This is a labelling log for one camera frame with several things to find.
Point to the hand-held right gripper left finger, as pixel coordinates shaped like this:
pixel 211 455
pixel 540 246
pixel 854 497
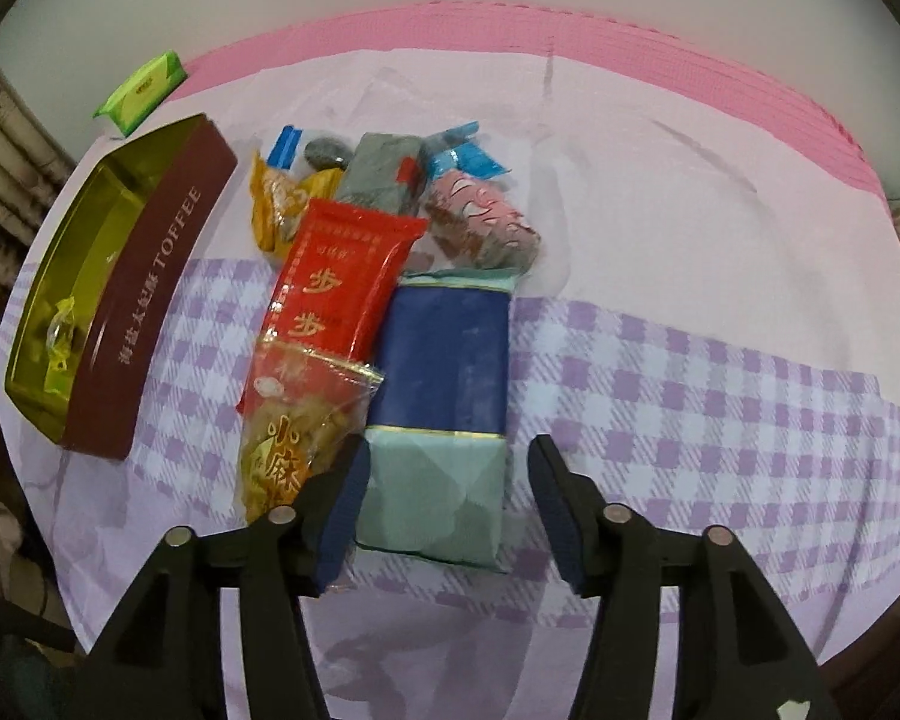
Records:
pixel 341 521

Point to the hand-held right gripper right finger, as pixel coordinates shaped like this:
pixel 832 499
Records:
pixel 564 536

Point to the clear yellow snack packet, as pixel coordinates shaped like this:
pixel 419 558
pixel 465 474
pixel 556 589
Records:
pixel 292 427

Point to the navy and teal snack packet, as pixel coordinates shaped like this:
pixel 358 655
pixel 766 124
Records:
pixel 442 360

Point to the maroon tin box gold inside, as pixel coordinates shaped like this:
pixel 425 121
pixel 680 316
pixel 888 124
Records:
pixel 157 262

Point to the pink patterned snack packet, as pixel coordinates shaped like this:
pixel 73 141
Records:
pixel 476 221

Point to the red snack packet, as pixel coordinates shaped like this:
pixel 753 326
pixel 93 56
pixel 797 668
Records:
pixel 330 285

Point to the pink purple checked bed sheet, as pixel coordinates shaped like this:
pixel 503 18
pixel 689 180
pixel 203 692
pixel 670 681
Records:
pixel 682 315

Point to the orange yellow snack packet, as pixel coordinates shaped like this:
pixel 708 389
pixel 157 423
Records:
pixel 276 202

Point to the yellow wrapped candy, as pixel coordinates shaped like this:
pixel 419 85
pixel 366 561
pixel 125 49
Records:
pixel 61 345

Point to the grey snack packet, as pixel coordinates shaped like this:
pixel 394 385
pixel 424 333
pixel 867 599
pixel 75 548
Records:
pixel 379 172

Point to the small blue silver candy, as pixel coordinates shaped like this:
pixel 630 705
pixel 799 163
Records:
pixel 322 152

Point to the blue foil candy wrapper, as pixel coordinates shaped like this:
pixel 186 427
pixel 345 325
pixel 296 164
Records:
pixel 472 157

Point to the green tissue pack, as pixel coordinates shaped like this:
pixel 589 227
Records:
pixel 141 90

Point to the brown beige curtain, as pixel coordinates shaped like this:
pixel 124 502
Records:
pixel 7 157

